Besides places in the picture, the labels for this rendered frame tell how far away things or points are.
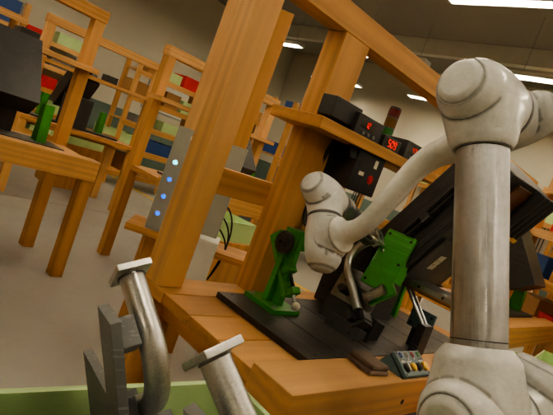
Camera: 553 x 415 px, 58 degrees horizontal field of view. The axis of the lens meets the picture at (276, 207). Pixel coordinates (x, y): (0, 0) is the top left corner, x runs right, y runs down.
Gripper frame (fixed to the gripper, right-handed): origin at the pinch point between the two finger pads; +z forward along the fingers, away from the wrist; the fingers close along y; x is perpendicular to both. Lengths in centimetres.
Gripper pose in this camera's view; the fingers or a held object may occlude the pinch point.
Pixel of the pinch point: (372, 236)
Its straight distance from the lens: 174.4
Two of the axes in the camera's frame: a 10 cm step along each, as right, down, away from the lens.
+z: 5.7, 4.3, 7.0
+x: -8.2, 3.7, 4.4
